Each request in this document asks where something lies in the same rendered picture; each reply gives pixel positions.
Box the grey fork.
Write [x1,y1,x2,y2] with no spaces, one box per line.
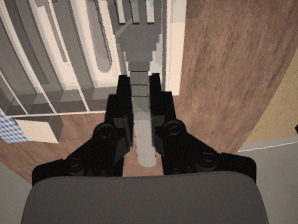
[106,0,162,167]
[130,0,139,22]

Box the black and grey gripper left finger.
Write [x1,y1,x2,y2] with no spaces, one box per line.
[32,75,134,187]

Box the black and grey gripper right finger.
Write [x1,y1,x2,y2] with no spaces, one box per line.
[149,73,257,183]

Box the blue and white checkered cloth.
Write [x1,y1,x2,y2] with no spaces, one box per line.
[0,111,31,143]

